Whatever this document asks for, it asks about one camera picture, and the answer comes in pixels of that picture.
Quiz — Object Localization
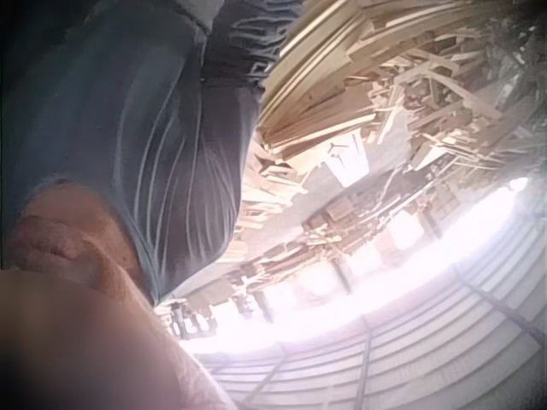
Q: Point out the stack of long wooden boards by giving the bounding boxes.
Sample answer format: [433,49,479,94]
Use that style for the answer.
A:
[258,0,432,157]

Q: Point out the heap of wooden planks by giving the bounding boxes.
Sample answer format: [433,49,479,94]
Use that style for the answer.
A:
[156,16,547,338]

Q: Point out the person's legs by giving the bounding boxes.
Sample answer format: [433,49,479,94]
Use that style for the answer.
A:
[200,0,311,93]

